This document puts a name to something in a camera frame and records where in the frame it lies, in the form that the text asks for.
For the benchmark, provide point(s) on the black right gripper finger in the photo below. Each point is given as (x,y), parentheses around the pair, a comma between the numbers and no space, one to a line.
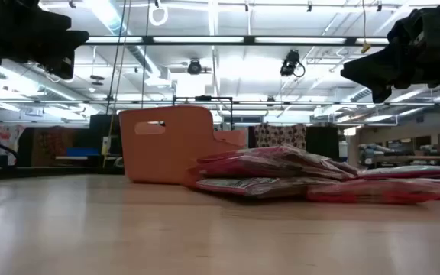
(373,72)
(382,94)

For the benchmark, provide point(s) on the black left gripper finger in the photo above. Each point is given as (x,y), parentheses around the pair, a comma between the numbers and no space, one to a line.
(62,63)
(75,39)

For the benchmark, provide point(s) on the black ceiling disc fixture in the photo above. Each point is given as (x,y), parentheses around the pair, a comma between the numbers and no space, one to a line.
(97,77)

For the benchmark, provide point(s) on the wooden background table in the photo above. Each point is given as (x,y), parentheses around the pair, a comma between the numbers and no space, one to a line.
(415,157)

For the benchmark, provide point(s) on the black panel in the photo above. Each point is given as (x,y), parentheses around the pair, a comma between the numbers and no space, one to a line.
(322,143)

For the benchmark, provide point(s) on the orange brown tapestry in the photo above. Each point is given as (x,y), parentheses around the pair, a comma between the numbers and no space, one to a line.
(52,145)

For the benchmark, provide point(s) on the blue box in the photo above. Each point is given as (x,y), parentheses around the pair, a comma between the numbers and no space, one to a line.
(82,152)

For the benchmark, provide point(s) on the floral patterned cloth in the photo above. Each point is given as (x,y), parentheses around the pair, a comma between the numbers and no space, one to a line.
(4,143)

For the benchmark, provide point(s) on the circle patterned cloth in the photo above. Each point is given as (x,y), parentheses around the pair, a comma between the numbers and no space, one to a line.
(281,135)

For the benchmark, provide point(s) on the orange plastic basket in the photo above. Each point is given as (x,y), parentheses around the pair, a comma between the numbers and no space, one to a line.
(166,153)

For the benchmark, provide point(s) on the silver air duct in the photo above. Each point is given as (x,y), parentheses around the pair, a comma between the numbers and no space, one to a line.
(140,57)

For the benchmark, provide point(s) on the black overhead camera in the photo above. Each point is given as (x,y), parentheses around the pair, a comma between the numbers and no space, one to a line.
(194,67)
(289,63)

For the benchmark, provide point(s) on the thin black frame rail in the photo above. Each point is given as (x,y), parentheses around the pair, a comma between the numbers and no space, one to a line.
(147,102)

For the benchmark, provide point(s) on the black table edge rail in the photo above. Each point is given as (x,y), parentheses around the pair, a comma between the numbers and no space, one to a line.
(52,172)

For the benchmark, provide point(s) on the black metal stand frame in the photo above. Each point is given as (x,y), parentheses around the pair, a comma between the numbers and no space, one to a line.
(204,98)

